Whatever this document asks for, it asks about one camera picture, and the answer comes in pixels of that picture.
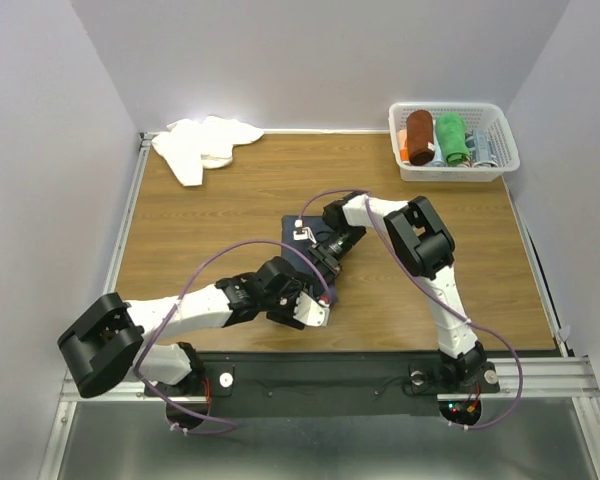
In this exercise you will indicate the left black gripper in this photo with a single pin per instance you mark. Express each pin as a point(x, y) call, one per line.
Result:
point(286, 316)

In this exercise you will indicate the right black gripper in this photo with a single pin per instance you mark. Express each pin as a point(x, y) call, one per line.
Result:
point(330, 264)

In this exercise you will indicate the dark blue towel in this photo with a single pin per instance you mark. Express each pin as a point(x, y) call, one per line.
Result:
point(322, 233)

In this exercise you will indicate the white towel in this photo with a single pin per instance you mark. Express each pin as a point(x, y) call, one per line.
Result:
point(190, 147)

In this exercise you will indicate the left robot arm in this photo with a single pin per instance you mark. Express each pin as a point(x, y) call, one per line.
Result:
point(103, 345)

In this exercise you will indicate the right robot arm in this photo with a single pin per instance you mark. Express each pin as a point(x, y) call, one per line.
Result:
point(420, 243)

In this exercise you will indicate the orange rolled towel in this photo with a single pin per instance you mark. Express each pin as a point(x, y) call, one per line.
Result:
point(403, 148)

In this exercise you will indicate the light blue rolled towel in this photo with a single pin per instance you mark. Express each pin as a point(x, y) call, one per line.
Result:
point(438, 160)

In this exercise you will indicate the white plastic basket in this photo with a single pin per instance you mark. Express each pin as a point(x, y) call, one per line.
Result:
point(479, 116)

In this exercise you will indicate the brown rolled towel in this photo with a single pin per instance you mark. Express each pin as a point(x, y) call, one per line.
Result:
point(420, 137)

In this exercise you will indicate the green rolled towel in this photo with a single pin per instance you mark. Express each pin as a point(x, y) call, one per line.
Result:
point(450, 129)

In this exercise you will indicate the blue patterned rolled towel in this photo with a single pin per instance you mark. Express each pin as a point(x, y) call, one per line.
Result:
point(481, 150)

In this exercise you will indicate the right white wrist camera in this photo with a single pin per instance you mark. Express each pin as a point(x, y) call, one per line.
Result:
point(302, 233)

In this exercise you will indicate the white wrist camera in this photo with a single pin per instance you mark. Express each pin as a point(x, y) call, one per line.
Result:
point(302, 233)
point(311, 312)

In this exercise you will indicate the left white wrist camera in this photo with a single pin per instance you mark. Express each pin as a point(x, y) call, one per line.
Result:
point(311, 312)

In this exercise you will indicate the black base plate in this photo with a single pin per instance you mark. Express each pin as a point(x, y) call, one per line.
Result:
point(319, 384)

